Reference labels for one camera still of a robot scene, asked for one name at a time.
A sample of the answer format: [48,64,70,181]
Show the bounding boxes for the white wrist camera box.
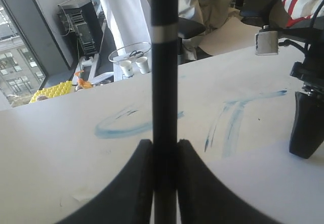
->
[255,25,279,56]

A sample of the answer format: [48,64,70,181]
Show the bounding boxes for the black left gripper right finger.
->
[177,140,272,223]

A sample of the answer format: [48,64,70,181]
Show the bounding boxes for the black computer tower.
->
[57,0,103,56]

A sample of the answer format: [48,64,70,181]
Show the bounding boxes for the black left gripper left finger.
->
[59,140,153,223]

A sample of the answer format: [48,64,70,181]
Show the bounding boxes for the white paper cup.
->
[136,56,150,74]
[119,60,134,77]

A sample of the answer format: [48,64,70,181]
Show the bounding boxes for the glass bowl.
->
[108,42,151,65]

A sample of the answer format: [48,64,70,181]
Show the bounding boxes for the black paintbrush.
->
[151,0,178,223]

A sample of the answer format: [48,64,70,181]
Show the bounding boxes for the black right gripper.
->
[289,42,323,159]

